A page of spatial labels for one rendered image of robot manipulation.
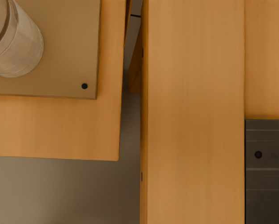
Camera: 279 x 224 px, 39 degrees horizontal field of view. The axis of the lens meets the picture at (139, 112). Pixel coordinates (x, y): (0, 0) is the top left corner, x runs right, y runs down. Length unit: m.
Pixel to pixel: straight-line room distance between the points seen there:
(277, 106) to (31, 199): 1.08
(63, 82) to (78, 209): 0.96
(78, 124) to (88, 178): 0.87
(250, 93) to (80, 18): 0.27
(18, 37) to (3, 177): 1.09
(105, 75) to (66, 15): 0.10
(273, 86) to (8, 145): 0.40
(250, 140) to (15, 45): 0.34
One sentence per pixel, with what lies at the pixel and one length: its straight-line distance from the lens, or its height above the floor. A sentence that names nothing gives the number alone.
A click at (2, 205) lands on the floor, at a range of 1.53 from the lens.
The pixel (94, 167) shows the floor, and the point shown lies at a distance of 1.45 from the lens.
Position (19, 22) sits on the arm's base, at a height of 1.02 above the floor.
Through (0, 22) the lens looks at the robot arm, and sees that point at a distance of 0.39.
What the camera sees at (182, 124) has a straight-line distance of 0.55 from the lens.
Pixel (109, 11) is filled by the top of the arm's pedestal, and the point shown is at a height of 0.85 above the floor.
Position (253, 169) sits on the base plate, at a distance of 0.58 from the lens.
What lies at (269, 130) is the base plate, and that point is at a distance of 0.59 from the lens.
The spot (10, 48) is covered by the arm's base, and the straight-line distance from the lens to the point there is 0.45.
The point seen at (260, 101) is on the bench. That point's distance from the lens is 0.60.
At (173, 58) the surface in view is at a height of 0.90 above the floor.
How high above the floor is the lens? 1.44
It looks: 86 degrees down
